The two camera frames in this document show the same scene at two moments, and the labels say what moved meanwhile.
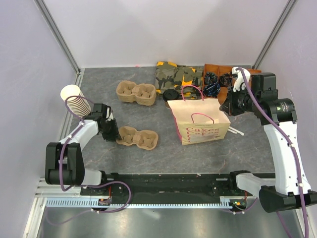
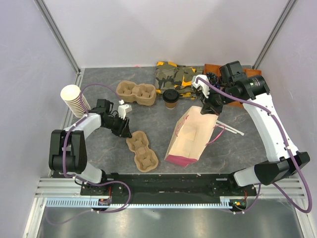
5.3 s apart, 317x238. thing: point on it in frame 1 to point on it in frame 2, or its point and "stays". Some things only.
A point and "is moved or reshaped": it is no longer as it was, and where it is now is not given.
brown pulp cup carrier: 143,94 stays
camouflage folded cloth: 187,81 stays
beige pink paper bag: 199,121 is moved or reshaped
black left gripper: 115,134 to 123,130
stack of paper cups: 79,106 stays
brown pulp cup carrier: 146,140 is moved or reshaped
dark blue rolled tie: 211,81 stays
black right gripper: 230,107 to 208,107
